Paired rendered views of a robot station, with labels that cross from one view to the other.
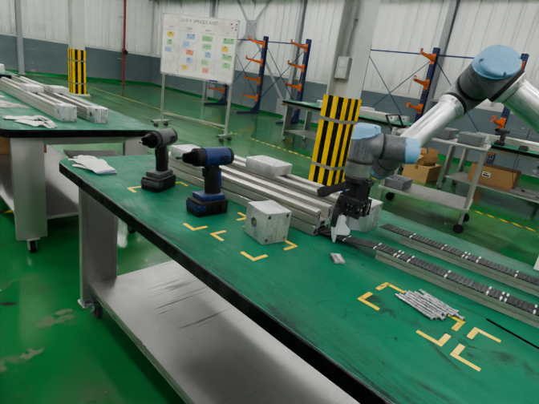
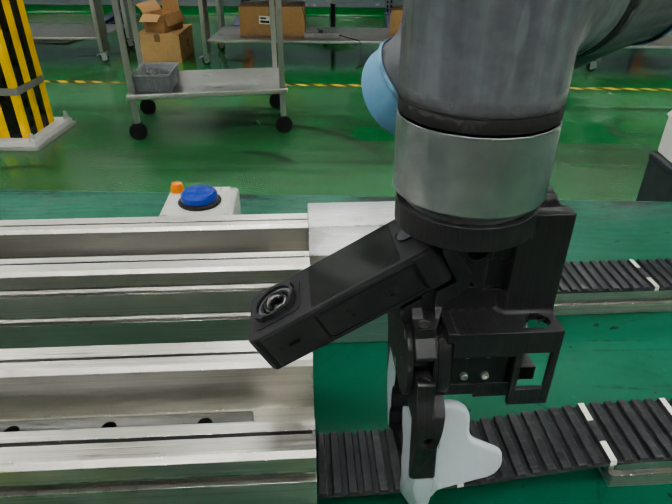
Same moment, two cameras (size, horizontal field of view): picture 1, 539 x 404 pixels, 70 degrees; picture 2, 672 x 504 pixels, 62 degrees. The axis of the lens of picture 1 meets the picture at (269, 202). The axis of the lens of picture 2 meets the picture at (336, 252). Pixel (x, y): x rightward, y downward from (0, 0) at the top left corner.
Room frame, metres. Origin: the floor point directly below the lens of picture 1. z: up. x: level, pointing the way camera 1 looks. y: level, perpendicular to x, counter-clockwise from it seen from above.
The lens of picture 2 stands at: (0.96, -0.03, 1.11)
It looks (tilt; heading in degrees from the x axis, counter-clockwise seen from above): 31 degrees down; 320
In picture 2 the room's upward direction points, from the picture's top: straight up
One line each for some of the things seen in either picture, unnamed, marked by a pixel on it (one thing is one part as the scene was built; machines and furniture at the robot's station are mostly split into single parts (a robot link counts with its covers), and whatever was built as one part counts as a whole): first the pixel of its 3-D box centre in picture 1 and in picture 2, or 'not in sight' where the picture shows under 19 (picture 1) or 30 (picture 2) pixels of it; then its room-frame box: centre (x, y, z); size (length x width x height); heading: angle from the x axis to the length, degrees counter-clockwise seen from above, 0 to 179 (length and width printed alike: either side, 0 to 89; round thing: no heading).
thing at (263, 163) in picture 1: (268, 168); not in sight; (1.56, 0.03, 0.87); 0.16 x 0.11 x 0.07; 53
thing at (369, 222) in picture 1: (363, 212); (355, 263); (1.30, -0.34, 0.83); 0.12 x 0.09 x 0.10; 143
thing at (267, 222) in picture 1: (270, 220); not in sight; (1.08, -0.01, 0.83); 0.11 x 0.10 x 0.10; 128
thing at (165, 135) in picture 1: (156, 160); not in sight; (1.34, 0.43, 0.89); 0.20 x 0.08 x 0.22; 165
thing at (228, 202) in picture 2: not in sight; (201, 227); (1.48, -0.27, 0.81); 0.10 x 0.08 x 0.06; 143
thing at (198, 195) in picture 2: not in sight; (199, 198); (1.49, -0.28, 0.84); 0.04 x 0.04 x 0.02
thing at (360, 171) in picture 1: (358, 169); (469, 155); (1.12, -0.24, 1.01); 0.08 x 0.08 x 0.05
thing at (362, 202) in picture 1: (354, 195); (465, 292); (1.11, -0.25, 0.93); 0.09 x 0.08 x 0.12; 53
